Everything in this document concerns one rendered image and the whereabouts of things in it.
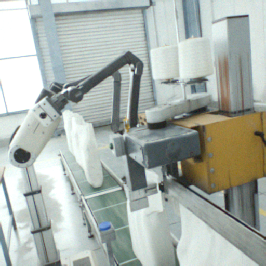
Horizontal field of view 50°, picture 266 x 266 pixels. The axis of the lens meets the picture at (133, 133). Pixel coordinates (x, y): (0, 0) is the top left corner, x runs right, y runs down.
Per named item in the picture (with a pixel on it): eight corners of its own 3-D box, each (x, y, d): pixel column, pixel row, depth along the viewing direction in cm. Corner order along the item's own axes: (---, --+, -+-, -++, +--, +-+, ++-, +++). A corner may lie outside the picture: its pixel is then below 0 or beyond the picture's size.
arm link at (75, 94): (127, 45, 163) (134, 45, 154) (139, 66, 168) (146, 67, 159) (62, 91, 156) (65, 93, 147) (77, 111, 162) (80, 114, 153)
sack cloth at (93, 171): (82, 176, 361) (71, 120, 345) (99, 172, 367) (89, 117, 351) (89, 189, 317) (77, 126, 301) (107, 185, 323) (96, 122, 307)
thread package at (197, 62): (174, 80, 129) (169, 41, 125) (201, 76, 133) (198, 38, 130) (191, 80, 115) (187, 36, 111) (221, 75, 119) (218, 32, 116)
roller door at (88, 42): (54, 135, 856) (29, 15, 781) (157, 114, 959) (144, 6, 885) (54, 136, 846) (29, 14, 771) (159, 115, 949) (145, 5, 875)
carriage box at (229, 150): (181, 178, 148) (174, 118, 141) (235, 162, 158) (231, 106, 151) (209, 195, 125) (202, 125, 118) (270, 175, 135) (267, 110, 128)
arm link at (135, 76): (129, 61, 166) (135, 61, 156) (137, 61, 168) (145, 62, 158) (123, 133, 176) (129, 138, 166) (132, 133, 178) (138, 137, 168)
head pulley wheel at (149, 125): (144, 127, 131) (143, 122, 131) (161, 123, 134) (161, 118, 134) (151, 130, 123) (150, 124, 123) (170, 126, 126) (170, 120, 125)
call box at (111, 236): (97, 236, 151) (95, 226, 150) (112, 231, 153) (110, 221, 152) (101, 244, 144) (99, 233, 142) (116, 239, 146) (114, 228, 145)
